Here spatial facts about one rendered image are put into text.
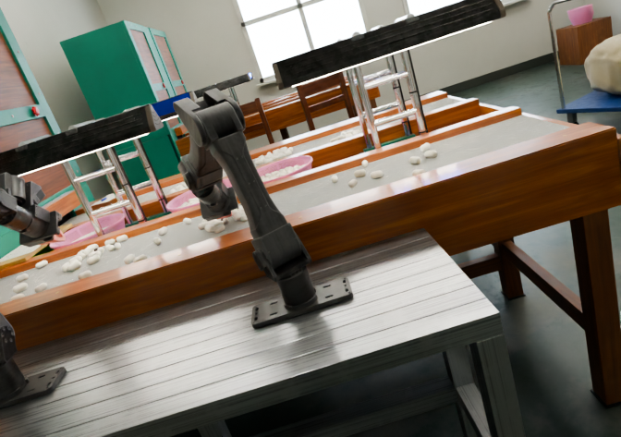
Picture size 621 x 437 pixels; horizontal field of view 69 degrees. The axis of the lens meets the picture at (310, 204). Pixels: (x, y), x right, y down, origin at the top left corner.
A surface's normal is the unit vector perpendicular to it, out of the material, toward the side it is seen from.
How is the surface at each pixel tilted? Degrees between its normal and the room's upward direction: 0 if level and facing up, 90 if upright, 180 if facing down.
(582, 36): 90
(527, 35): 90
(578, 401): 0
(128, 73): 90
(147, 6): 90
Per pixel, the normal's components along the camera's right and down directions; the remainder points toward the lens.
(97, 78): 0.07, 0.29
